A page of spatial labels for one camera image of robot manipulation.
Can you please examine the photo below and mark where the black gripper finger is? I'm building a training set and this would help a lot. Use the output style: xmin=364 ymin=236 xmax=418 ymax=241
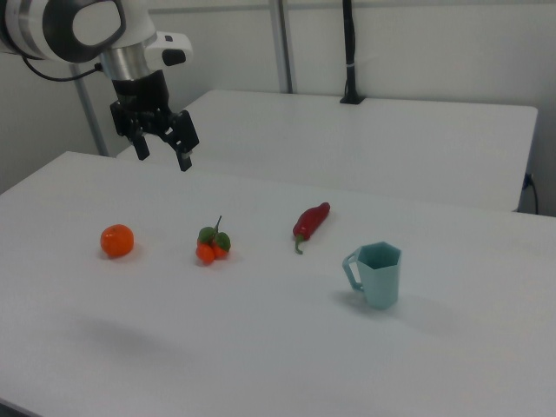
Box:
xmin=109 ymin=101 xmax=151 ymax=162
xmin=161 ymin=109 xmax=202 ymax=173

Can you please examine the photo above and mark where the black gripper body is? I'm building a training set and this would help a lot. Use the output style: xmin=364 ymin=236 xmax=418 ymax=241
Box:
xmin=109 ymin=71 xmax=182 ymax=136

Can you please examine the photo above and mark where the light blue hexagonal mug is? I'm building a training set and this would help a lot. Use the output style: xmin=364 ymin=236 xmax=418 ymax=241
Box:
xmin=341 ymin=242 xmax=403 ymax=311

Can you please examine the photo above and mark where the orange tangerine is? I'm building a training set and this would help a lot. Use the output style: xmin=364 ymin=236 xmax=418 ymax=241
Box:
xmin=100 ymin=223 xmax=136 ymax=259

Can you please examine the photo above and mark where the small tangerine cluster with leaves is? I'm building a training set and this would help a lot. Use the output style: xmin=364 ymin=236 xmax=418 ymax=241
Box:
xmin=195 ymin=215 xmax=232 ymax=266

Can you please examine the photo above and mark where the red chili pepper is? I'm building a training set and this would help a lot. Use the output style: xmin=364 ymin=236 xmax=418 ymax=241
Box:
xmin=292 ymin=202 xmax=331 ymax=255

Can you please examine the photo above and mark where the white side table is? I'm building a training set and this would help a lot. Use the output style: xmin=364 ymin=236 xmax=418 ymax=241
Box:
xmin=116 ymin=89 xmax=539 ymax=214

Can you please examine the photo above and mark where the black stand with white band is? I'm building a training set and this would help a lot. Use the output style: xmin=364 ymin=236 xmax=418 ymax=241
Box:
xmin=339 ymin=0 xmax=366 ymax=105

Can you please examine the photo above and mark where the grey metal partition post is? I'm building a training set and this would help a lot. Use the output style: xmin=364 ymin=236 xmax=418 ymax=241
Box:
xmin=271 ymin=0 xmax=297 ymax=94
xmin=74 ymin=80 xmax=109 ymax=157

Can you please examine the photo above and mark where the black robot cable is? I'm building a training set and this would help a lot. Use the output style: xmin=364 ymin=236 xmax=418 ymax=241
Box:
xmin=21 ymin=56 xmax=103 ymax=83

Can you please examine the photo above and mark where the black wall socket cable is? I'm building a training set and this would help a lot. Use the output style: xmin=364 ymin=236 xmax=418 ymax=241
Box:
xmin=523 ymin=172 xmax=540 ymax=215

